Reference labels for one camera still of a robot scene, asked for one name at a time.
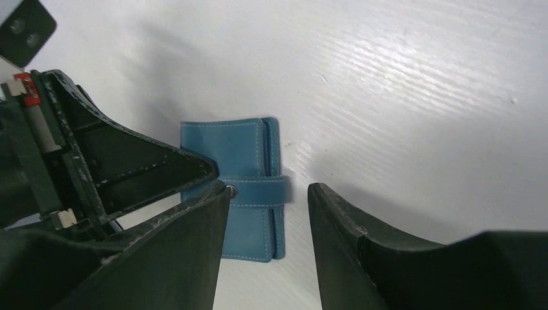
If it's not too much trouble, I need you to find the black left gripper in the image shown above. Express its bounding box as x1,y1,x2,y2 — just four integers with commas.
1,70,218,240

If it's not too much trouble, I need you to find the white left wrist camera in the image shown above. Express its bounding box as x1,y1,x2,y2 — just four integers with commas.
1,0,57,68

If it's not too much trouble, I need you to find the blue leather card holder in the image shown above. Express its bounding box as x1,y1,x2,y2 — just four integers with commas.
180,117,288,262

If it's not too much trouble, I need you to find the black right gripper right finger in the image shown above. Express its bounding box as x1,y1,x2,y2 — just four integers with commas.
308,183,547,309

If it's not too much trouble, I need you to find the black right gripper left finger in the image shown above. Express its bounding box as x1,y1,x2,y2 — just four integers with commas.
1,181,231,309

